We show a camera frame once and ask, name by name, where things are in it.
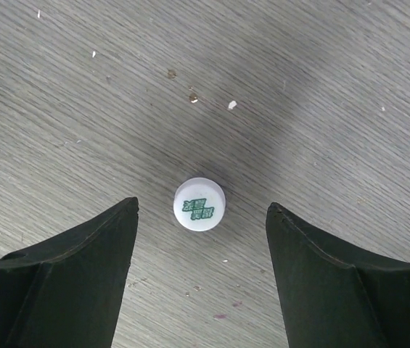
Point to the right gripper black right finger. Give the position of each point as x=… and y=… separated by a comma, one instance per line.
x=334, y=293

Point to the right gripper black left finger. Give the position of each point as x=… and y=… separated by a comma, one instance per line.
x=66, y=291

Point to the white bottle cap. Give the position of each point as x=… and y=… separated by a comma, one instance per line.
x=199, y=204

